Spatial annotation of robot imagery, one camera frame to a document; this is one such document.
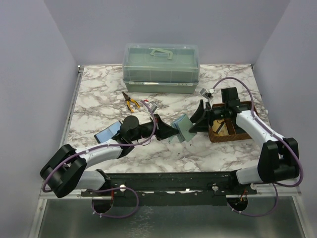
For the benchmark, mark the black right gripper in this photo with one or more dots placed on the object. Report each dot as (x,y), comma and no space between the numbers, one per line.
(208,115)

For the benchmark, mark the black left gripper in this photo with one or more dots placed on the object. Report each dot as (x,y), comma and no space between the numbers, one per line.
(157,126)

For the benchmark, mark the light green card holder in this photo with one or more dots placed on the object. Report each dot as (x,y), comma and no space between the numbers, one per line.
(183,125)

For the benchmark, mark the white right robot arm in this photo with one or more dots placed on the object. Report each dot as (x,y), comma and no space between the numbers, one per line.
(279,155)

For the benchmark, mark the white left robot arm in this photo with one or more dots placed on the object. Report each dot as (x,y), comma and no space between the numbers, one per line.
(66,170)

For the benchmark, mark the brown woven basket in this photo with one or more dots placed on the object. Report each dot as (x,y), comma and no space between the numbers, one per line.
(234,132)

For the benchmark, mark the green clear-lid storage box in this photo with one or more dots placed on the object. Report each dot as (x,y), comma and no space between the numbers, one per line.
(161,68)

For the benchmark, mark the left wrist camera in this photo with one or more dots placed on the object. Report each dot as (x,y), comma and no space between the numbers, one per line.
(151,107)

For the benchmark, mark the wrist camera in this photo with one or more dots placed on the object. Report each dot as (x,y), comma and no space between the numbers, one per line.
(151,107)
(208,94)

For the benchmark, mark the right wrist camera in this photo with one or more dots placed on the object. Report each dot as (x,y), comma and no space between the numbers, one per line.
(208,94)

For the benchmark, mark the yellow handled pliers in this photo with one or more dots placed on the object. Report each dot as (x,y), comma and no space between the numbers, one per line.
(130,101)

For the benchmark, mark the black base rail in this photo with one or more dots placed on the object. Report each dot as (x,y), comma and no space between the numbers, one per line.
(171,189)

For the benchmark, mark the aluminium frame rail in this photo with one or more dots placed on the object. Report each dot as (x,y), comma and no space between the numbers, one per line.
(71,106)

